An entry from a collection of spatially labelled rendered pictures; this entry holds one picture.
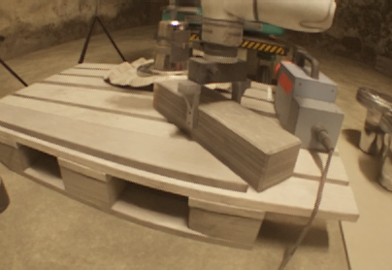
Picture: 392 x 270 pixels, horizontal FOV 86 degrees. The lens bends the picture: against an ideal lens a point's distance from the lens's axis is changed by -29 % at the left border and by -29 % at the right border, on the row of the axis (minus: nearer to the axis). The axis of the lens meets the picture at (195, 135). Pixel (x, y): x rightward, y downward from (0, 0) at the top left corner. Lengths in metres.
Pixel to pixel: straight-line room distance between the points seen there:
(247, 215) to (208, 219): 0.08
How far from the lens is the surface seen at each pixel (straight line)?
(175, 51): 1.02
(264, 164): 0.49
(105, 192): 0.62
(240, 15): 0.57
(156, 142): 0.60
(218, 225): 0.56
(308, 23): 0.55
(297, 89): 0.74
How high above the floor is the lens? 0.45
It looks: 27 degrees down
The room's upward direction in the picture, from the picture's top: 5 degrees clockwise
